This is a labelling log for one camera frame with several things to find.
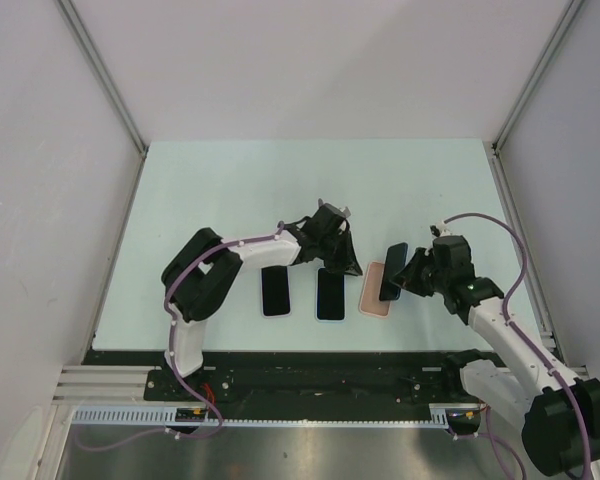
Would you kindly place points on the lilac phone case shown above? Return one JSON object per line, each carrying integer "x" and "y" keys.
{"x": 276, "y": 316}

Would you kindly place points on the right aluminium frame post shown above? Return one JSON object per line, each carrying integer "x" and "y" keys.
{"x": 546, "y": 58}

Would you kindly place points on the light blue phone case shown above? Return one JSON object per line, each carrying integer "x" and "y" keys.
{"x": 330, "y": 320}

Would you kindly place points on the blue phone face down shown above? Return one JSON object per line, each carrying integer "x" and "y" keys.
{"x": 395, "y": 261}

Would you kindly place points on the aluminium frame post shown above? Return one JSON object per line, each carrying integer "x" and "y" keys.
{"x": 95, "y": 61}
{"x": 546, "y": 58}

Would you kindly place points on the teal-edged black phone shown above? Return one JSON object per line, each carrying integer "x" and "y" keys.
{"x": 276, "y": 291}

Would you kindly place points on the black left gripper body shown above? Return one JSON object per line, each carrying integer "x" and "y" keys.
{"x": 326, "y": 243}

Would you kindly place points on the purple-edged black phone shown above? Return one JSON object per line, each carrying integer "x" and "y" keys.
{"x": 330, "y": 295}

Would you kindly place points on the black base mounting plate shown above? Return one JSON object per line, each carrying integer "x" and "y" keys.
{"x": 411, "y": 378}

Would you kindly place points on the right aluminium rail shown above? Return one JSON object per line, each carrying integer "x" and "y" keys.
{"x": 556, "y": 193}

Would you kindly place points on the pink phone case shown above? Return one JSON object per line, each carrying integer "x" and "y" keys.
{"x": 370, "y": 303}

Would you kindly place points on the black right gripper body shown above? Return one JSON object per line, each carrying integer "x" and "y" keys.
{"x": 435, "y": 278}

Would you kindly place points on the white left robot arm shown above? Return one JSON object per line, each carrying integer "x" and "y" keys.
{"x": 198, "y": 279}

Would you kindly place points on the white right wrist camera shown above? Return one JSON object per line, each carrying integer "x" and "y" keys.
{"x": 440, "y": 229}

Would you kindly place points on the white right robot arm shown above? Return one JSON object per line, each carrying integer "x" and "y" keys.
{"x": 556, "y": 412}

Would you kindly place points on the left aluminium frame post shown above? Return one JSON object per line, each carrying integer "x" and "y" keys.
{"x": 95, "y": 61}

